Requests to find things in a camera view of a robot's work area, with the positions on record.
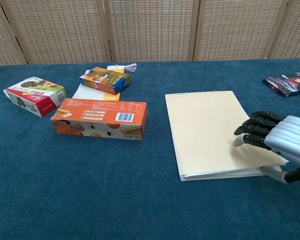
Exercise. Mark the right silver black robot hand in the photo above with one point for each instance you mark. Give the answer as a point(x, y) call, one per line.
point(290, 140)

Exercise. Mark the beige notebook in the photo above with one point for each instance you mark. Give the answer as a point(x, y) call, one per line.
point(202, 130)

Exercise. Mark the woven wicker folding screen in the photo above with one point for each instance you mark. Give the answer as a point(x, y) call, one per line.
point(150, 30)

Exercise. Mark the blue felt table mat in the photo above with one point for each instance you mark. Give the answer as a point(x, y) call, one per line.
point(115, 187)

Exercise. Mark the orange biscuit box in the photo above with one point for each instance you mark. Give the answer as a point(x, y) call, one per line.
point(100, 117)

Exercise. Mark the orange blue crayon box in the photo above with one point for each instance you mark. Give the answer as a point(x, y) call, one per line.
point(105, 80)

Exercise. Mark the white yellow notebook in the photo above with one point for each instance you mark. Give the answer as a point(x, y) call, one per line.
point(90, 95)

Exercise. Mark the white red cookie box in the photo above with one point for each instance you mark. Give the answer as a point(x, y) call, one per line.
point(35, 96)

